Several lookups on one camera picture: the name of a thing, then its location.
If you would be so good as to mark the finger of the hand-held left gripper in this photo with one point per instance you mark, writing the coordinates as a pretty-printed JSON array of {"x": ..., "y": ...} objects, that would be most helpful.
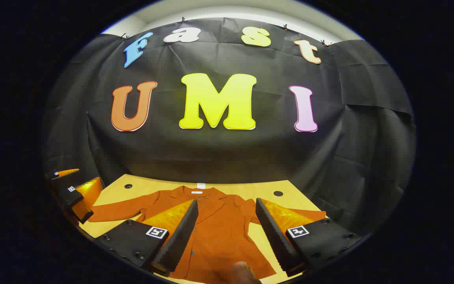
[
  {"x": 67, "y": 193},
  {"x": 53, "y": 174}
]

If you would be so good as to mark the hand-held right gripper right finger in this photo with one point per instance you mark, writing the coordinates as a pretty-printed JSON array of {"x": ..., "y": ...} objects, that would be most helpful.
[{"x": 276, "y": 240}]

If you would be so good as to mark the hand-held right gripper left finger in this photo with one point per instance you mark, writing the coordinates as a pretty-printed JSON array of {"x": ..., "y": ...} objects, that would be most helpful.
[{"x": 179, "y": 236}]

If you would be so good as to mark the black backdrop cloth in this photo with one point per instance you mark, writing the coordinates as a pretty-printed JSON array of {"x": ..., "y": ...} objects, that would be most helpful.
[{"x": 227, "y": 157}]

